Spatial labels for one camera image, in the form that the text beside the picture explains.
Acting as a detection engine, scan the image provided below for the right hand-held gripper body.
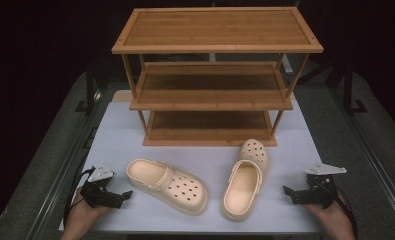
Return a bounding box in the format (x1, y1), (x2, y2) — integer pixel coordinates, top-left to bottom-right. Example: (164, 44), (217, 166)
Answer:
(302, 162), (348, 210)

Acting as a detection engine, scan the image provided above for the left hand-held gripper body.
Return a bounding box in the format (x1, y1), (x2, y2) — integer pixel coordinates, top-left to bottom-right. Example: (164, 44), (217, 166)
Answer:
(80, 162), (123, 210)

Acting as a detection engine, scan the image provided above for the beige foam clog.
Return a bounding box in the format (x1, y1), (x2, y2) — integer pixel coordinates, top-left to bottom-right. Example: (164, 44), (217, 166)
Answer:
(220, 138), (270, 223)
(125, 157), (209, 216)

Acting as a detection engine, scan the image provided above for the wooden three-tier shoe rack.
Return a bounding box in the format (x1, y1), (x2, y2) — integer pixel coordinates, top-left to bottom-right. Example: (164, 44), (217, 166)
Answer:
(110, 6), (325, 148)

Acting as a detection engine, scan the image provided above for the black metal stand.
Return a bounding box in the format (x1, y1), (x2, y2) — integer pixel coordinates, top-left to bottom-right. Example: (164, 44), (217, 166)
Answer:
(74, 63), (103, 116)
(342, 64), (369, 116)

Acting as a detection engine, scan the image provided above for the white stand base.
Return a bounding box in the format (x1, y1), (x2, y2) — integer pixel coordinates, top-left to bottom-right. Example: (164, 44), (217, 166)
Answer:
(280, 53), (295, 75)

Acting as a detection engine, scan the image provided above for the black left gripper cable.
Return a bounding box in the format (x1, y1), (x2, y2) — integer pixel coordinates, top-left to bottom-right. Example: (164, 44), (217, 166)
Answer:
(62, 167), (96, 228)

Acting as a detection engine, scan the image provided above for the metal floor rail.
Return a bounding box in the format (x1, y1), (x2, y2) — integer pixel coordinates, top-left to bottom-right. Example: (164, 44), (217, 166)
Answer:
(328, 86), (395, 231)
(24, 89), (110, 240)

